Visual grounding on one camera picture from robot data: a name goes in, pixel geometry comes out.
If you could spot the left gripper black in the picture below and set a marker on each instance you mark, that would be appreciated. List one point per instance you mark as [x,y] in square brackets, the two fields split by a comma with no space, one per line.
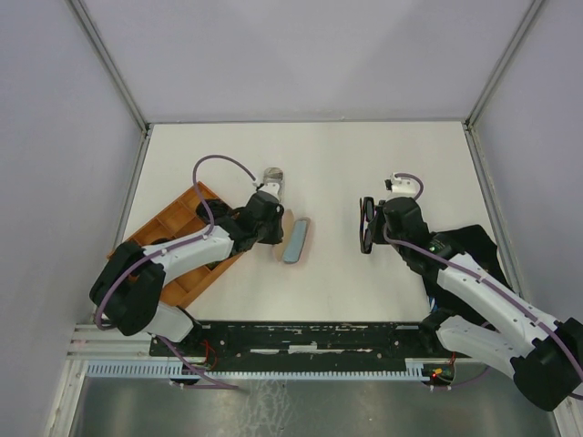
[276,237]

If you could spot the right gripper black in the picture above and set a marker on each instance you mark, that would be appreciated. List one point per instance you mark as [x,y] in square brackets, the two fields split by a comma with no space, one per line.
[378,237]

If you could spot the pink glasses case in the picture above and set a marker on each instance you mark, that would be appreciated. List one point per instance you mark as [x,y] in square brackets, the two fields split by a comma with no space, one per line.
[287,221]

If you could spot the black frame eyeglasses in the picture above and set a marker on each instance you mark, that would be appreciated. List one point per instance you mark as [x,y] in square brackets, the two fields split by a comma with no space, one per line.
[366,234]

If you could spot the light blue cleaning cloth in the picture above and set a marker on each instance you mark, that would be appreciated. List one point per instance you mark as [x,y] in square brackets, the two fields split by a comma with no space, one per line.
[293,250]

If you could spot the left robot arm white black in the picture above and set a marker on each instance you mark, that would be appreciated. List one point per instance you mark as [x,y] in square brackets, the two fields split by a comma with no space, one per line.
[127,292]

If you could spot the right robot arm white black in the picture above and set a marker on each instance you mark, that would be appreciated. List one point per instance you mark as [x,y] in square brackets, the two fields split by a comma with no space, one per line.
[478,315]

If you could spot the rolled black tie upper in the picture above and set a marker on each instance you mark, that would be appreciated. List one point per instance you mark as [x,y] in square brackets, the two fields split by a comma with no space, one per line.
[215,208]

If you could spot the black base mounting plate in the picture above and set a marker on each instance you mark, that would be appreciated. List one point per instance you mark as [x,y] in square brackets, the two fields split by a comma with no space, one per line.
[302,346]

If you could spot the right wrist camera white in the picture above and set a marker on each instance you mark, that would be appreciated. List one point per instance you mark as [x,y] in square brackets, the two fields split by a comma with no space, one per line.
[404,184]

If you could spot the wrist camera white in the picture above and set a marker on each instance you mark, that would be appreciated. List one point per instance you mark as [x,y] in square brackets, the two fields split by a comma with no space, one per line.
[404,184]
[273,189]

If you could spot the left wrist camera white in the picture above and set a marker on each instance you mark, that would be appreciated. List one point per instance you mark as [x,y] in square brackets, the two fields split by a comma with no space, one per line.
[273,189]

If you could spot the right aluminium frame post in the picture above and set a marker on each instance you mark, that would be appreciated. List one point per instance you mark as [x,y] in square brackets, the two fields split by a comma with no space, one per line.
[511,50]

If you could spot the aluminium frame post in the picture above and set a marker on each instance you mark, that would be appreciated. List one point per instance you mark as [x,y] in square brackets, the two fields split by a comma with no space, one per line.
[511,50]
[87,23]

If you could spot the aluminium front rail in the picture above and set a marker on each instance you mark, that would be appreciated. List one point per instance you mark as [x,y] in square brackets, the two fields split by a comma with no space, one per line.
[88,342]

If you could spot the left aluminium frame post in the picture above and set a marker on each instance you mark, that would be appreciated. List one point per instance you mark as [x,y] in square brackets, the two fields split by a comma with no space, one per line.
[87,23]

